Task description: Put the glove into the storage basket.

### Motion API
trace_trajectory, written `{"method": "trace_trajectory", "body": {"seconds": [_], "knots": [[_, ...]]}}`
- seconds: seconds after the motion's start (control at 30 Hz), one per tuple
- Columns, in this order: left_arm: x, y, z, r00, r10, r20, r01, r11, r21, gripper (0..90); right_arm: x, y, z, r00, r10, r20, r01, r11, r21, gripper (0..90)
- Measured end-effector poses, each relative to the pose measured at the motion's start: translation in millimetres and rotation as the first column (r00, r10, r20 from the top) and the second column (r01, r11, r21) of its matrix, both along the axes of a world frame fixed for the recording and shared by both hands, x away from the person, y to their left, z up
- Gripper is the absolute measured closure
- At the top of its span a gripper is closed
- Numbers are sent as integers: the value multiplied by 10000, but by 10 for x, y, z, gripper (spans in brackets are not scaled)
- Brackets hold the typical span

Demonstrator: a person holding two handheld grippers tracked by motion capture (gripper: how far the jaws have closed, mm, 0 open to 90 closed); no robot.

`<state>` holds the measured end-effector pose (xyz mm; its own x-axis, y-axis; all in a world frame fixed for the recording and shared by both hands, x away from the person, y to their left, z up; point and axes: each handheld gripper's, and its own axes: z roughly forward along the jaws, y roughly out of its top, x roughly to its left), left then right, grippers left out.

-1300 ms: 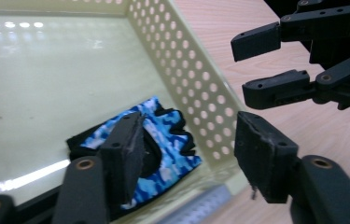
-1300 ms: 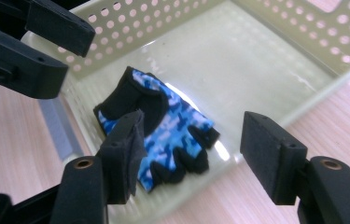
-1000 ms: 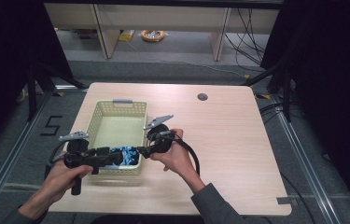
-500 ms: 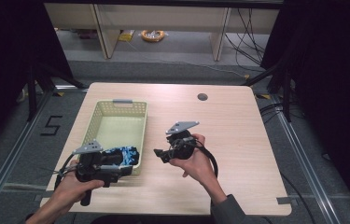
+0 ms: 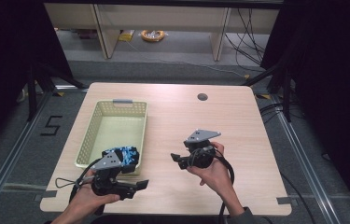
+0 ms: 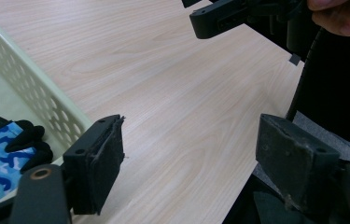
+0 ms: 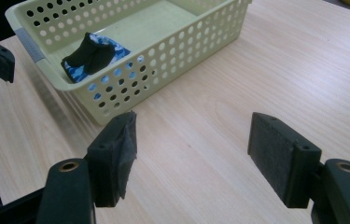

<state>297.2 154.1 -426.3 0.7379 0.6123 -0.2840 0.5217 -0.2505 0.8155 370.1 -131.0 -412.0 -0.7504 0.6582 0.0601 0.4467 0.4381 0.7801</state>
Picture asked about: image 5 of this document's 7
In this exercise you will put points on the yellow packet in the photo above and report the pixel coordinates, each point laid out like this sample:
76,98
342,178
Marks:
126,36

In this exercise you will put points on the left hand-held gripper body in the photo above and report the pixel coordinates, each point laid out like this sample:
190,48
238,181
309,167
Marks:
107,161

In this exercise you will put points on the person's left hand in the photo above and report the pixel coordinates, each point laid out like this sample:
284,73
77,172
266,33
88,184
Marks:
87,199

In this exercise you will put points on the light wooden desk frame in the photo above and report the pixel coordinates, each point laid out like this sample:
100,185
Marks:
163,18

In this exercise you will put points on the aluminium floor rail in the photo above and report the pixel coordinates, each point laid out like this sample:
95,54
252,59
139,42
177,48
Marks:
306,168
11,155

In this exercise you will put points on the blue camouflage fingerless glove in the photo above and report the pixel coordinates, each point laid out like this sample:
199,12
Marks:
128,156

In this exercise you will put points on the grey tape patch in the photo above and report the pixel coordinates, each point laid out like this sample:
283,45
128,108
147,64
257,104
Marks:
49,194
284,200

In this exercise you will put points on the pale green perforated plastic basket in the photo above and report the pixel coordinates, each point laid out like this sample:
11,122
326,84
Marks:
118,130

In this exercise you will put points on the black curtain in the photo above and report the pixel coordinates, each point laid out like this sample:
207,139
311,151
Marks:
7,62
334,77

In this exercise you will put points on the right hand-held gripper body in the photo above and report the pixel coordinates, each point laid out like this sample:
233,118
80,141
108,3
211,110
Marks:
199,137

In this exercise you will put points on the black metal stand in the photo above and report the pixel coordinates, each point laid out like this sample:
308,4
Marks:
32,93
286,93

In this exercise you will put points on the person's right hand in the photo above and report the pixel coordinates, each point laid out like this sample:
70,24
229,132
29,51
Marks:
214,177

